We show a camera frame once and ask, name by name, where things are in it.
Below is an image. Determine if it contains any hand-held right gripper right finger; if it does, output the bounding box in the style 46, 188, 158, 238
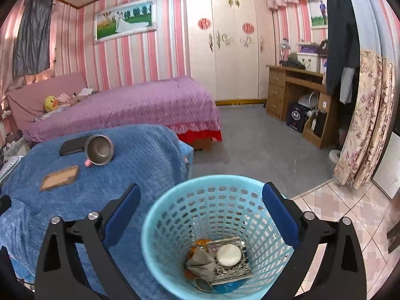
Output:
261, 181, 367, 300

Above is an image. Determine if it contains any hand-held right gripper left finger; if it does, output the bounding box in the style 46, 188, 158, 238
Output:
34, 183, 142, 300

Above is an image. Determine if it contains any light blue plastic basket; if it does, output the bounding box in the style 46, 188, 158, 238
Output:
140, 175, 296, 300

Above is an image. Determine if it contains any beige round pad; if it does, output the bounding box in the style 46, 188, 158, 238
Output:
216, 244, 243, 267

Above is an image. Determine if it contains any black and white snack packet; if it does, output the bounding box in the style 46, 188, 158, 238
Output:
206, 237, 254, 286

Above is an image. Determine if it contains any orange peel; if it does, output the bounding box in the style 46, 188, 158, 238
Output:
191, 239, 210, 252

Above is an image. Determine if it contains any brown stocking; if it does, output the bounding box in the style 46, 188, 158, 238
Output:
184, 247, 217, 280

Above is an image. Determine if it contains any blue plastic bag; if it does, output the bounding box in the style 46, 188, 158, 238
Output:
212, 279, 247, 294

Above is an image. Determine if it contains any brown paper cup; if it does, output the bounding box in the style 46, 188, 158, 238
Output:
194, 276, 214, 292

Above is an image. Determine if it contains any white patterned board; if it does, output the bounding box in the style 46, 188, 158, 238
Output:
0, 154, 24, 182

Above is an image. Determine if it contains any blue fleece blanket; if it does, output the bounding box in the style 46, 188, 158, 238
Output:
0, 124, 191, 300

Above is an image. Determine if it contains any brown phone case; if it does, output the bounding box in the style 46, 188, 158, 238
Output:
40, 165, 79, 192

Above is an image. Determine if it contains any black smartphone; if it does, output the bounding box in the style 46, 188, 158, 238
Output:
59, 136, 94, 157

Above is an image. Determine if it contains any dark blue gift bag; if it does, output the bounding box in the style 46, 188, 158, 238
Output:
286, 101, 310, 133

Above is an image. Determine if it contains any yellow duck plush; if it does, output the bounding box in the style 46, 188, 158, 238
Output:
43, 96, 60, 113

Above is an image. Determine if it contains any purple dotted bed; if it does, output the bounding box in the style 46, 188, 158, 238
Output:
23, 76, 223, 151

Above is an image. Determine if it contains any small white fan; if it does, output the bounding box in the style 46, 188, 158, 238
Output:
297, 92, 319, 110

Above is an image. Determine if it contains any pink covered headboard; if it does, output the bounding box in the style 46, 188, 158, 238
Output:
6, 71, 88, 130

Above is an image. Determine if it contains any wooden desk with drawers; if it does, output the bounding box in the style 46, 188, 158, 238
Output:
266, 65, 340, 149

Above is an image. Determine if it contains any floral door curtain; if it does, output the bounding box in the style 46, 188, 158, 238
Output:
333, 49, 397, 190

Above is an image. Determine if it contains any pink window curtain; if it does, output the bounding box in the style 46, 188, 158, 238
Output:
0, 9, 57, 107

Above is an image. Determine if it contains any light grey hanging shirt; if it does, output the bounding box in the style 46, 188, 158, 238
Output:
339, 67, 356, 104

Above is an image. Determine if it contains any dark clothes pile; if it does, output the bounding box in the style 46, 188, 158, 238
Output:
283, 54, 307, 70

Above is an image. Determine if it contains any white wardrobe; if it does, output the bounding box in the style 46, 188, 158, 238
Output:
185, 0, 277, 102

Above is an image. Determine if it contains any white storage box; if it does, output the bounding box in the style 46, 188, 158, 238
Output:
296, 52, 322, 72

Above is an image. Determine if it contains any grey window curtain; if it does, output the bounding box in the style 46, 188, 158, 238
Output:
12, 0, 53, 76

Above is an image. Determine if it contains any purple box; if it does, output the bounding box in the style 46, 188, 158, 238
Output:
297, 43, 322, 54

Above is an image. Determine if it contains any desk lamp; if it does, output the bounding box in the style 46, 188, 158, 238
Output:
278, 38, 291, 66

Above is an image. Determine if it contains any dark hanging jacket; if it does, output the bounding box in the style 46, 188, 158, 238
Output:
325, 0, 361, 96

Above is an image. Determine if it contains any small framed photo poster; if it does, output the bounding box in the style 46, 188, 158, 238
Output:
308, 0, 330, 30

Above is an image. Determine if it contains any steel mug with pink handle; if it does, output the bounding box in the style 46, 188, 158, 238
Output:
84, 134, 115, 167

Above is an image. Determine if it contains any framed wedding wall poster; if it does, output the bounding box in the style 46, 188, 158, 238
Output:
93, 0, 157, 45

